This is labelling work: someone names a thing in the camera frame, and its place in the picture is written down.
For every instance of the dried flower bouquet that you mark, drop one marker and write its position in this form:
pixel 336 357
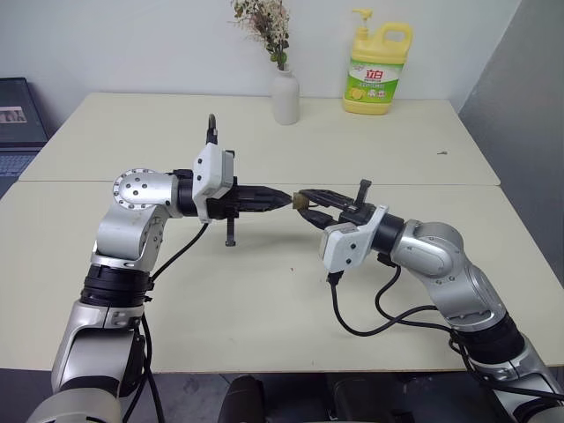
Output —
pixel 266 26

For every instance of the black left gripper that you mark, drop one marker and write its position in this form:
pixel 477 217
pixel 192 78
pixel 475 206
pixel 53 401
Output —
pixel 233 203

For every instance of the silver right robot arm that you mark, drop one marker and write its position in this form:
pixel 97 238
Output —
pixel 440 255

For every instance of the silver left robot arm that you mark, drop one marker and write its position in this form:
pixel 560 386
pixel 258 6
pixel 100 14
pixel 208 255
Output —
pixel 132 220

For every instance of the dark laptop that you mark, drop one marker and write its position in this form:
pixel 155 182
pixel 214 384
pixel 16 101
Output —
pixel 17 114

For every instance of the dark rounded shape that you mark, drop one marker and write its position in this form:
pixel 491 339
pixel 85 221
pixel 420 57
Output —
pixel 242 398

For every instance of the brass padlock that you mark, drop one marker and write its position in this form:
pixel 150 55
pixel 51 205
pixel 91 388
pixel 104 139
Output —
pixel 300 202

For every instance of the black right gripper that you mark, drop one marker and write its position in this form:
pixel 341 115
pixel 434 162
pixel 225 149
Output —
pixel 357 214

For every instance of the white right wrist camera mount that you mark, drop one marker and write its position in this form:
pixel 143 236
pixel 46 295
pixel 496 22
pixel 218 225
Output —
pixel 348 247

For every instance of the yellow dish soap pump bottle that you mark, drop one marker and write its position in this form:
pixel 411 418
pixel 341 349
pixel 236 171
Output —
pixel 374 70

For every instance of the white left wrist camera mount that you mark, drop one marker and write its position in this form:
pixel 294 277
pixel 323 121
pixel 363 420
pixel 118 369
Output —
pixel 210 169

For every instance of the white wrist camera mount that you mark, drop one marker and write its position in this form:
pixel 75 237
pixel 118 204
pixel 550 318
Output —
pixel 210 169
pixel 348 247

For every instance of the white ceramic vase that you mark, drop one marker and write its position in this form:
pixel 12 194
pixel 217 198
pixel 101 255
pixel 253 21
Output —
pixel 285 99

